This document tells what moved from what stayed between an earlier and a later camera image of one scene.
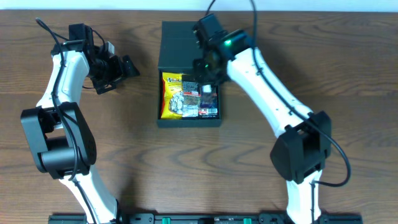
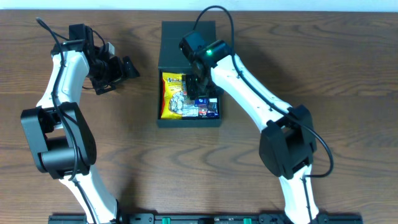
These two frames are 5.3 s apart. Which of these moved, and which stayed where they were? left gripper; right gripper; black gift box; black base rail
Moved: right gripper
Stayed: left gripper; black base rail; black gift box
